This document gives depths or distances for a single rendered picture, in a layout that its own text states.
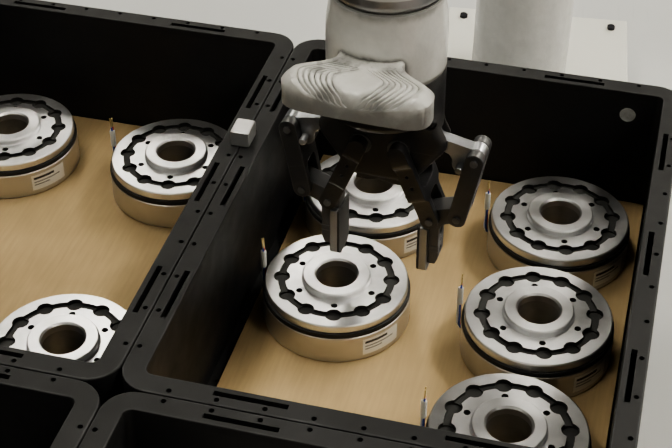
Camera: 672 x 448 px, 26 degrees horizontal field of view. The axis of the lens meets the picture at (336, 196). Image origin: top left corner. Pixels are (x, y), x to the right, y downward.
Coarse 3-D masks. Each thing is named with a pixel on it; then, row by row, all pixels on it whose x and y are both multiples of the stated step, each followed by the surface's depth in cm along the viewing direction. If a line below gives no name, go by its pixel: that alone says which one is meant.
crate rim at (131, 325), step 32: (0, 0) 119; (32, 0) 119; (160, 32) 116; (192, 32) 116; (224, 32) 115; (256, 32) 116; (224, 160) 102; (192, 224) 96; (160, 256) 94; (160, 288) 91; (128, 320) 89; (0, 352) 87; (32, 352) 86; (128, 352) 87; (96, 384) 85
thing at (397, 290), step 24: (312, 240) 106; (360, 240) 106; (288, 264) 104; (384, 264) 104; (288, 288) 101; (384, 288) 101; (288, 312) 99; (312, 312) 100; (336, 312) 100; (360, 312) 100; (384, 312) 99
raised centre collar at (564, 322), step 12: (528, 288) 101; (540, 288) 101; (516, 300) 100; (528, 300) 100; (540, 300) 100; (552, 300) 100; (564, 300) 100; (504, 312) 99; (516, 312) 99; (564, 312) 99; (516, 324) 98; (528, 324) 98; (540, 324) 98; (552, 324) 98; (564, 324) 98; (528, 336) 97; (540, 336) 97; (552, 336) 97
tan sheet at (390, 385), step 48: (480, 192) 115; (288, 240) 111; (480, 240) 111; (432, 288) 106; (624, 288) 106; (240, 336) 102; (432, 336) 102; (240, 384) 98; (288, 384) 98; (336, 384) 98; (384, 384) 98; (432, 384) 98
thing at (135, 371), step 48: (624, 96) 109; (240, 192) 100; (192, 240) 95; (144, 336) 88; (144, 384) 84; (192, 384) 84; (624, 384) 84; (384, 432) 81; (432, 432) 81; (624, 432) 81
